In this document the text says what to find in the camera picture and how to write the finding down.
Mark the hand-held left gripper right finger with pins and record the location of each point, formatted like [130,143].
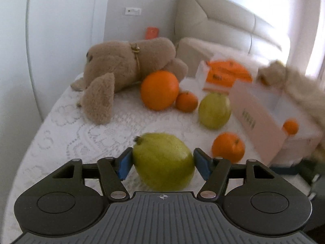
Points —
[203,165]

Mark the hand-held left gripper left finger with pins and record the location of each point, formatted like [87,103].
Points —
[124,166]

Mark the green pear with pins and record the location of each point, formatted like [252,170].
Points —
[162,162]
[214,110]

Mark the small orange mandarin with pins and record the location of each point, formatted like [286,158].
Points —
[290,127]

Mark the pink cardboard box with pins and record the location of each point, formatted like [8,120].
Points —
[256,122]

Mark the large orange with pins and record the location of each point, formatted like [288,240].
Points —
[160,90]

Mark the orange with stem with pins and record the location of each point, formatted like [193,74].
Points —
[186,102]

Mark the white lace tablecloth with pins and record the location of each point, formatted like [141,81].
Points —
[63,132]

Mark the white plastic bag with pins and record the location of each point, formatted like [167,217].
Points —
[201,75]

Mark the white box of orange fruit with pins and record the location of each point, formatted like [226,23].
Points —
[226,73]

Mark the brown plush bear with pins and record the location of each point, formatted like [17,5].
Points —
[121,63]

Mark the small orange plush toy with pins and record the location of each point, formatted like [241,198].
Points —
[152,33]

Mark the beige upholstered headboard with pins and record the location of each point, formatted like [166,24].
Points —
[215,17]

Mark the white wardrobe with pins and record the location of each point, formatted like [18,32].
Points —
[63,17]

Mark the white wall outlet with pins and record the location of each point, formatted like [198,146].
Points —
[132,11]

